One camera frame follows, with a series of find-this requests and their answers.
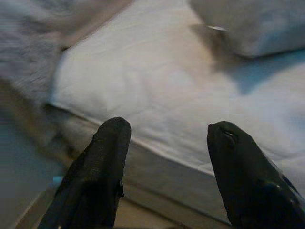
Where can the beige bed base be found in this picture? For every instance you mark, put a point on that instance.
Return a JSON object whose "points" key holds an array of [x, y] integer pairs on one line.
{"points": [[166, 181]]}

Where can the white quilted mattress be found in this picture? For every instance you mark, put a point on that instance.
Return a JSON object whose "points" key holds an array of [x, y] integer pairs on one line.
{"points": [[155, 83]]}

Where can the grey square cushion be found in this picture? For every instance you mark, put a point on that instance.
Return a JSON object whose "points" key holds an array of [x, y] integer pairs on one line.
{"points": [[262, 23]]}

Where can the white grey floral duvet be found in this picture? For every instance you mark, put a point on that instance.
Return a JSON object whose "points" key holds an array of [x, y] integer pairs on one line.
{"points": [[23, 47]]}

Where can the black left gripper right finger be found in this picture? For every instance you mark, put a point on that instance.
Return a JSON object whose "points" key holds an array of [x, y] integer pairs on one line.
{"points": [[243, 176]]}

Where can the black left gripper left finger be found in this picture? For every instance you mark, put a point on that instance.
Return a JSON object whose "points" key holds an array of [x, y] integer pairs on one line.
{"points": [[95, 171]]}

